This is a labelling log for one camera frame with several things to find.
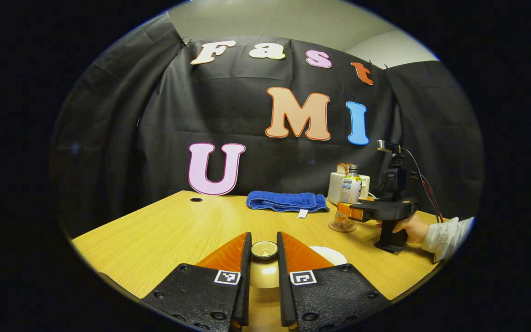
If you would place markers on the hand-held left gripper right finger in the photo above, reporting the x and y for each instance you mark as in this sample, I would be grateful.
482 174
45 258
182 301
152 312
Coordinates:
283 281

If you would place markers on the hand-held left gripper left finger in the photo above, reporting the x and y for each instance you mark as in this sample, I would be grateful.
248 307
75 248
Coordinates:
245 281

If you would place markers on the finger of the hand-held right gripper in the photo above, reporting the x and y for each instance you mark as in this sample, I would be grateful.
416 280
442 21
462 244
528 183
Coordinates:
351 212

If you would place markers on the round cork coaster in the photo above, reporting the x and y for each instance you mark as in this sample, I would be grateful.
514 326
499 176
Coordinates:
341 228

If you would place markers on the white label water bottle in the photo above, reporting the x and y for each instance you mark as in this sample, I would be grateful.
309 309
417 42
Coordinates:
351 186

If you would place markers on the cream ceramic teacup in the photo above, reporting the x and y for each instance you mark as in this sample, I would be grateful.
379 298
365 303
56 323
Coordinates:
332 254

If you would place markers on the cream toaster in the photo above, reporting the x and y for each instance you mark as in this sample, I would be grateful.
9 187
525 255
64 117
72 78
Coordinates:
334 189

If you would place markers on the brown toast slice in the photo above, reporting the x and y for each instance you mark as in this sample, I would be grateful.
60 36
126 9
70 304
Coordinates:
342 168

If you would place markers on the blue folded towel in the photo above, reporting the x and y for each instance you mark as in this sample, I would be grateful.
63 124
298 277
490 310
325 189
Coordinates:
284 200

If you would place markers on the black backdrop cloth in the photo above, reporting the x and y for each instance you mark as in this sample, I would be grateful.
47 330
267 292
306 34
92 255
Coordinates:
228 106

